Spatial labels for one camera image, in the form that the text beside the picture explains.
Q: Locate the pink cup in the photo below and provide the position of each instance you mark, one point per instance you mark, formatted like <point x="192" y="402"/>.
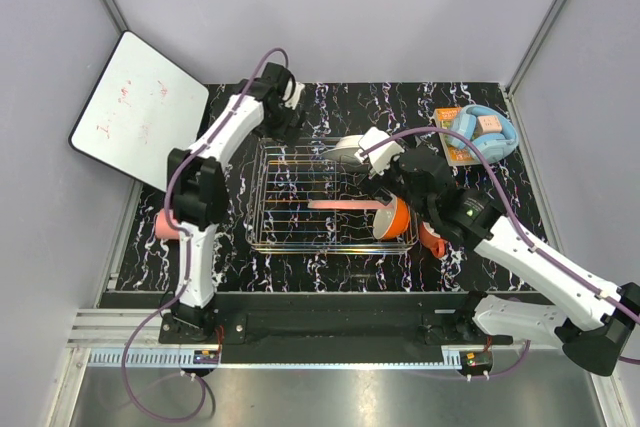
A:
<point x="162" y="229"/>

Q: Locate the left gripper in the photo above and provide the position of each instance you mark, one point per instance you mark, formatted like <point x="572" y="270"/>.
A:
<point x="286" y="133"/>

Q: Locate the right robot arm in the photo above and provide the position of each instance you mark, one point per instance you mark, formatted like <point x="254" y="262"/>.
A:
<point x="589" y="318"/>

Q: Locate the orange bowl white inside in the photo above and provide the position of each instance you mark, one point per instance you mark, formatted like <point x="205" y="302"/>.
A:
<point x="391" y="221"/>

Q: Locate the pink cube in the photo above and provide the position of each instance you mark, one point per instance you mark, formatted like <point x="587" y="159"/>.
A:
<point x="488" y="124"/>

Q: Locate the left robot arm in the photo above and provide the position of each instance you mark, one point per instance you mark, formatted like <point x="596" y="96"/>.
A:
<point x="197" y="197"/>

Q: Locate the white whiteboard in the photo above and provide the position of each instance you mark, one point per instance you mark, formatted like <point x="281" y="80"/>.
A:
<point x="142" y="107"/>

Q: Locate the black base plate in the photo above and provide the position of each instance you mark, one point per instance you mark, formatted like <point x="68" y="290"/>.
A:
<point x="333" y="329"/>

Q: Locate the orange book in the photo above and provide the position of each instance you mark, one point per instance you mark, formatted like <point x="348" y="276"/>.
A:
<point x="455" y="157"/>

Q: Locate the pink floral plate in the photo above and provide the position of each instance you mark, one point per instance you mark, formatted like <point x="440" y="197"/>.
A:
<point x="359" y="205"/>

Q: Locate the blue headphones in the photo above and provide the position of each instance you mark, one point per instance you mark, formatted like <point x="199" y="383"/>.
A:
<point x="493" y="147"/>

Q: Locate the metal wire dish rack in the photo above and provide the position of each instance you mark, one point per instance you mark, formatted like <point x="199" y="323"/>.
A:
<point x="286" y="179"/>

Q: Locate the white plate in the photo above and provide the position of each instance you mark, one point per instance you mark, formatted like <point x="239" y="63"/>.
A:
<point x="345" y="151"/>

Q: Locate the orange mug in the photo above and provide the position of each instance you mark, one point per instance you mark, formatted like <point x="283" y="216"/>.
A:
<point x="431" y="240"/>

